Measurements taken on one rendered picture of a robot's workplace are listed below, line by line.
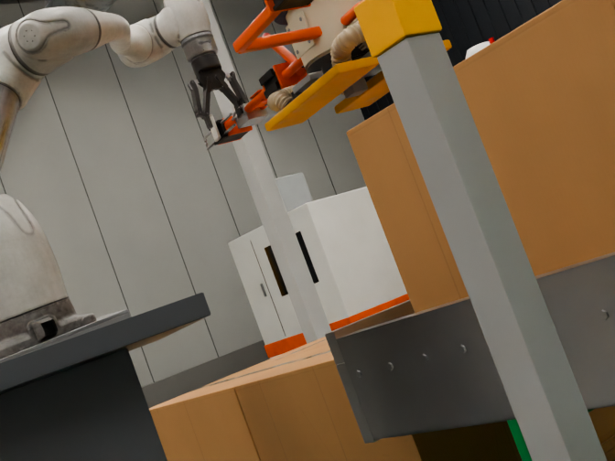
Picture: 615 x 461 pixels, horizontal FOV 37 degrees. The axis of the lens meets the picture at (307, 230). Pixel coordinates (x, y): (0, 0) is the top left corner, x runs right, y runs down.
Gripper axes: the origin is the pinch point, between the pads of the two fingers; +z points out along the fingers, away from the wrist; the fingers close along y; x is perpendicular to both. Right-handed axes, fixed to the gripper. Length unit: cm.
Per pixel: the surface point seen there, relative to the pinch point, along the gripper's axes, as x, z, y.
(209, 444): 20, 78, -29
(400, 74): -130, 30, -41
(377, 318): -71, 59, -21
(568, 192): -118, 50, -10
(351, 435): -43, 81, -20
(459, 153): -133, 41, -39
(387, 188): -81, 37, -15
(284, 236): 262, 10, 140
